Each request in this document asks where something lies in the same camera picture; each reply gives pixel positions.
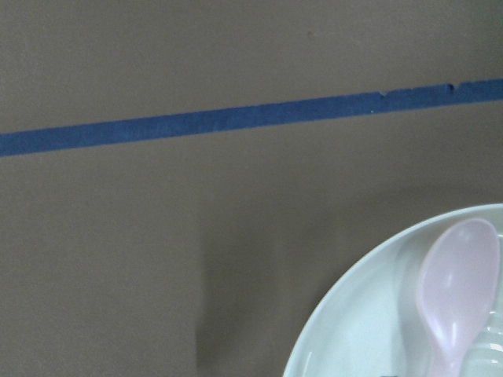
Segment pink plastic spoon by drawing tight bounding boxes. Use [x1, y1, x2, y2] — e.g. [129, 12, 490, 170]
[415, 218, 501, 376]

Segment white round plate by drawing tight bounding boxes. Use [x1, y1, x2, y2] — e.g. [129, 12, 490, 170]
[284, 203, 502, 376]

